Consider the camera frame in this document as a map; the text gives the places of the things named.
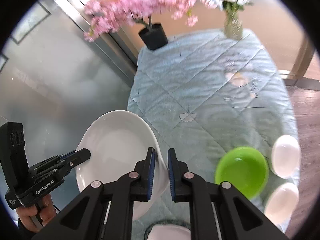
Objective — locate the light blue quilted tablecloth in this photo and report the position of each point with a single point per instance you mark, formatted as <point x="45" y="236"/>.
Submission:
<point x="204" y="94"/>

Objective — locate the left hand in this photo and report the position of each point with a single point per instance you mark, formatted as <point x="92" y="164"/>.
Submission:
<point x="46" y="214"/>

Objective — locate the white oval plate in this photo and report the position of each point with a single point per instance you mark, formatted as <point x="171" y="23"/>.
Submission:
<point x="117" y="141"/>

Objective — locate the pink blossom tree black pot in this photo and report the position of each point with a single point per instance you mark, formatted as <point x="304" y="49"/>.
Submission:
<point x="108" y="16"/>

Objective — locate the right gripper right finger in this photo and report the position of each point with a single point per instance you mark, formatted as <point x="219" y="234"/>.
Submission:
<point x="179" y="189"/>

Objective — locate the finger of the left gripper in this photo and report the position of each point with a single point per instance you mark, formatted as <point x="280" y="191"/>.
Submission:
<point x="79" y="157"/>
<point x="67" y="154"/>

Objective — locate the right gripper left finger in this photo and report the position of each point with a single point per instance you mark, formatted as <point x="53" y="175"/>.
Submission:
<point x="141" y="190"/>

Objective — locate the blue white patterned plate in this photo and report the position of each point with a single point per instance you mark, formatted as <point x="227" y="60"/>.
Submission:
<point x="167" y="230"/>

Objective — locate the white bowl stack far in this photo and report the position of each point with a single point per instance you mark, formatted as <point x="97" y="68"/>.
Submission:
<point x="285" y="156"/>

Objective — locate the green plastic bowl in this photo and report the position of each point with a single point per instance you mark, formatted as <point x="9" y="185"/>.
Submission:
<point x="245" y="168"/>

